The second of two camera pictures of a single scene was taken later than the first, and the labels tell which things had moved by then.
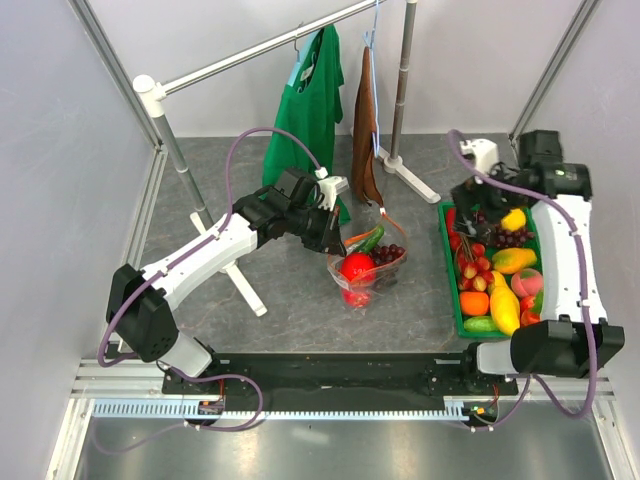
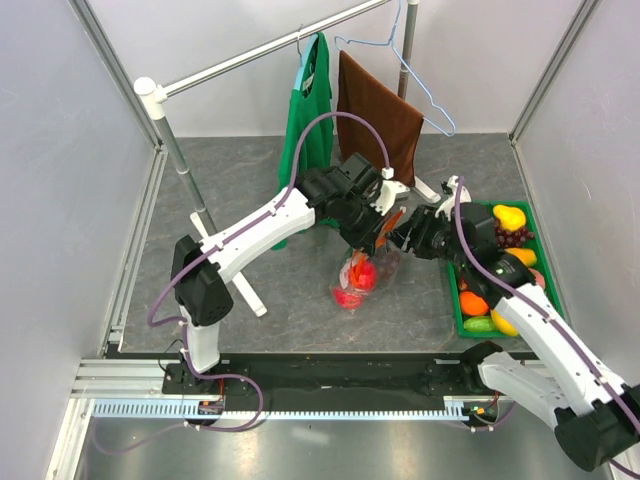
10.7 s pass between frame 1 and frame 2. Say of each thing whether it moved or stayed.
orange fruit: stayed
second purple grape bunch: stayed
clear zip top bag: moved
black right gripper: moved
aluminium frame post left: stayed
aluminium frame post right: stayed
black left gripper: moved
